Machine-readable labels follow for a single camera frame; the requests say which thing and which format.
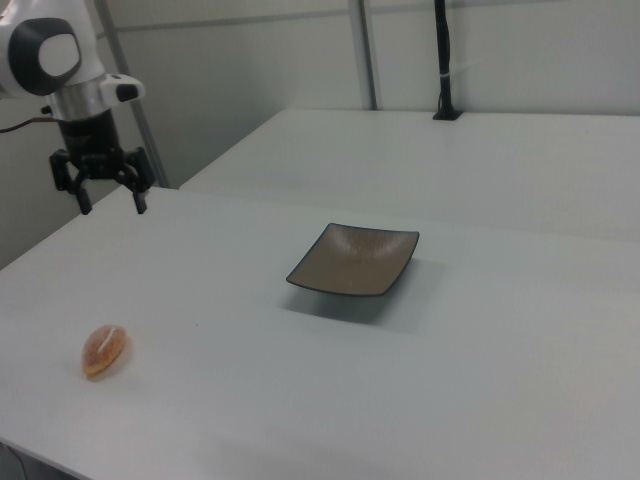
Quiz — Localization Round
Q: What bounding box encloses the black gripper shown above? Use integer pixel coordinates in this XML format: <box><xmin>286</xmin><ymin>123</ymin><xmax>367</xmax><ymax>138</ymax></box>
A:
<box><xmin>48</xmin><ymin>110</ymin><xmax>152</xmax><ymax>217</ymax></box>

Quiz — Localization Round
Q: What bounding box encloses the sugared orange bread bun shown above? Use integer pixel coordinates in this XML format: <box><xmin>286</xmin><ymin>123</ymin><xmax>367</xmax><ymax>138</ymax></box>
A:
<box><xmin>81</xmin><ymin>324</ymin><xmax>133</xmax><ymax>384</ymax></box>

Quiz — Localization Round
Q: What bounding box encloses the square brown ceramic plate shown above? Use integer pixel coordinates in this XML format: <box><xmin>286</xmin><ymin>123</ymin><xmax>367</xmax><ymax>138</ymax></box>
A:
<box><xmin>285</xmin><ymin>222</ymin><xmax>421</xmax><ymax>300</ymax></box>

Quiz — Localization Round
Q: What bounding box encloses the black pole with base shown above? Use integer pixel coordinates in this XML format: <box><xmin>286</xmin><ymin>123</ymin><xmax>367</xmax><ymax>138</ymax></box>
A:
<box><xmin>431</xmin><ymin>0</ymin><xmax>464</xmax><ymax>123</ymax></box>

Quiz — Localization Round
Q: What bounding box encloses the thin gripper cable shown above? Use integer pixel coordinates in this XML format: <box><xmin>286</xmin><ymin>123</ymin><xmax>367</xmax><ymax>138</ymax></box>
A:
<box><xmin>0</xmin><ymin>115</ymin><xmax>62</xmax><ymax>135</ymax></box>

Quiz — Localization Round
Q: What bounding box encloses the grey metal partition post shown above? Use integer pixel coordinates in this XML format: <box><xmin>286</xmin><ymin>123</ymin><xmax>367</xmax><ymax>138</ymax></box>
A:
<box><xmin>346</xmin><ymin>0</ymin><xmax>379</xmax><ymax>111</ymax></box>

